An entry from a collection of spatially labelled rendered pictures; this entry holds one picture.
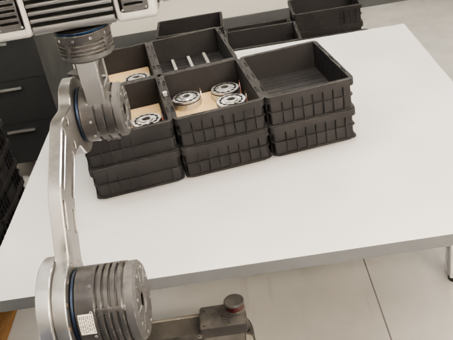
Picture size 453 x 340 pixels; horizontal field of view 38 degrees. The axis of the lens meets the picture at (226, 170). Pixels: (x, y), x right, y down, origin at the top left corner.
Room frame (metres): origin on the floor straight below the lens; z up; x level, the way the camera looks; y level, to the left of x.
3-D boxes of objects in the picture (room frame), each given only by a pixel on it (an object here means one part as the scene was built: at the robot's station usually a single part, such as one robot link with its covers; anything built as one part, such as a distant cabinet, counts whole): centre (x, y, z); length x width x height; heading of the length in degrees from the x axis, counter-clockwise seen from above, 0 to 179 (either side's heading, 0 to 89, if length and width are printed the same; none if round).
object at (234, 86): (2.23, -0.05, 0.86); 0.10 x 0.10 x 0.01
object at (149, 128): (2.07, 0.31, 0.92); 0.40 x 0.30 x 0.02; 6
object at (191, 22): (3.87, 0.06, 0.37); 0.40 x 0.30 x 0.45; 87
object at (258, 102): (2.11, 0.01, 0.92); 0.40 x 0.30 x 0.02; 6
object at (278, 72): (2.14, -0.29, 0.87); 0.40 x 0.30 x 0.11; 6
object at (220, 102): (2.11, -0.06, 0.86); 0.10 x 0.10 x 0.01
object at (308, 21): (3.82, -0.74, 0.37); 0.40 x 0.30 x 0.45; 87
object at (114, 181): (2.07, 0.31, 0.76); 0.40 x 0.30 x 0.12; 6
